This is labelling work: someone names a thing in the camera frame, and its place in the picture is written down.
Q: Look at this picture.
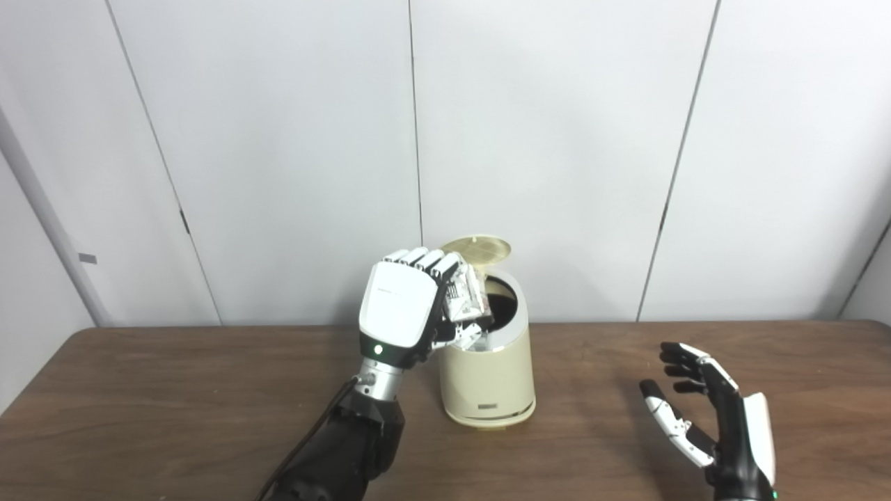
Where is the white green milk carton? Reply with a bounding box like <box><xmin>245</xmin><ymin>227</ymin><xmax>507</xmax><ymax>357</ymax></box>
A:
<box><xmin>441</xmin><ymin>259</ymin><xmax>495</xmax><ymax>324</ymax></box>

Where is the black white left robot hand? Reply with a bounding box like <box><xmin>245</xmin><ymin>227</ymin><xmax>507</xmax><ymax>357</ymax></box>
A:
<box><xmin>358</xmin><ymin>247</ymin><xmax>488</xmax><ymax>369</ymax></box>

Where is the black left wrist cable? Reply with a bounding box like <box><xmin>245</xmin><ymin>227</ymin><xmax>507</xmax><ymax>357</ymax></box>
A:
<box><xmin>254</xmin><ymin>376</ymin><xmax>363</xmax><ymax>501</ymax></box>

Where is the cream-colored round bin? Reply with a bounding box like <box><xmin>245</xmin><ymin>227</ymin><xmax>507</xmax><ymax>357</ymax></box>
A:
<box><xmin>439</xmin><ymin>263</ymin><xmax>537</xmax><ymax>429</ymax></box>

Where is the cream round bin lid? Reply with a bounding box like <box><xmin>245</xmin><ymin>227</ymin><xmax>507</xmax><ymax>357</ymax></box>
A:
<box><xmin>440</xmin><ymin>235</ymin><xmax>513</xmax><ymax>264</ymax></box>

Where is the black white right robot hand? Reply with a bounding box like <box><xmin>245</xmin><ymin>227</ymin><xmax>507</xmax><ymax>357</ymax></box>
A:
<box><xmin>639</xmin><ymin>342</ymin><xmax>777</xmax><ymax>501</ymax></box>

